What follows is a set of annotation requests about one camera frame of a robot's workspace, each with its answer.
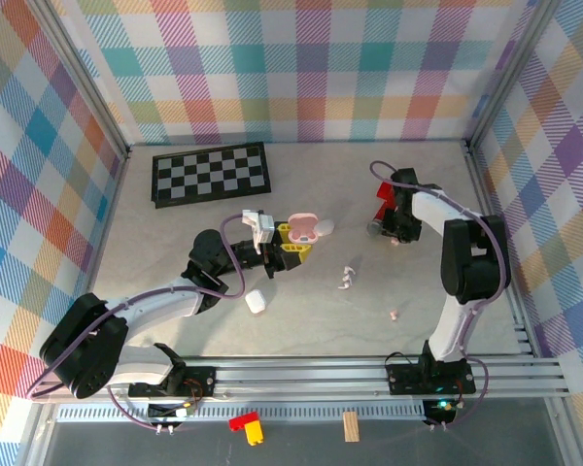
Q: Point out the small wooden block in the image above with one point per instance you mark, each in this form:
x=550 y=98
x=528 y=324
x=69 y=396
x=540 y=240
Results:
x=351 y=427

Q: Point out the red flashlight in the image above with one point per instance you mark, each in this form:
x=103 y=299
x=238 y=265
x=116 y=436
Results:
x=385 y=191

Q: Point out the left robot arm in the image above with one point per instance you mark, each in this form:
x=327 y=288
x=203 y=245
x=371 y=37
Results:
x=155 y=301

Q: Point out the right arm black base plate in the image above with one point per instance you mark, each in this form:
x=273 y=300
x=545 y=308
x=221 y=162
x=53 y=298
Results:
x=403 y=378

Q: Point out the pink oval earbud case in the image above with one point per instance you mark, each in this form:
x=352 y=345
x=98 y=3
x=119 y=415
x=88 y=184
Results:
x=303 y=223

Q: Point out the rectangular white earbud case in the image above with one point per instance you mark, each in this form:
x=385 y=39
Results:
x=255 y=301

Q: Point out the oval white earbud case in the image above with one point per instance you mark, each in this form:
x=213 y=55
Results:
x=326 y=227

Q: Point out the aluminium frame post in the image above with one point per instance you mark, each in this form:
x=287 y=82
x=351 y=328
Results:
x=512 y=73
x=78 y=77

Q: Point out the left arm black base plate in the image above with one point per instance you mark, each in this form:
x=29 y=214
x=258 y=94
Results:
x=199 y=378

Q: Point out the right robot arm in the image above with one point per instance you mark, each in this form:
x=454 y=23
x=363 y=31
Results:
x=471 y=262

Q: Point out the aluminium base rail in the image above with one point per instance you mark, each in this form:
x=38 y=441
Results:
x=296 y=378

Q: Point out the aluminium side rail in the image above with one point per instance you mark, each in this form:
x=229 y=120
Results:
x=113 y=204
x=485 y=199

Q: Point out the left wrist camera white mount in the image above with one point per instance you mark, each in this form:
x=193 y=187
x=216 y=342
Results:
x=260 y=228

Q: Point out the yellow toy brick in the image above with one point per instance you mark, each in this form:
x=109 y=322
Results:
x=254 y=433

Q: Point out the small controller board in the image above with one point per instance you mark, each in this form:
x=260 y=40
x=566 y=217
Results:
x=442 y=405
x=182 y=412

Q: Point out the red toy brick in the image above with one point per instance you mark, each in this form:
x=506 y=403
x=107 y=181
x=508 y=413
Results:
x=240 y=422

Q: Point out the black white chessboard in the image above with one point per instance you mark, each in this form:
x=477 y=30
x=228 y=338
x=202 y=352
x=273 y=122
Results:
x=209 y=175

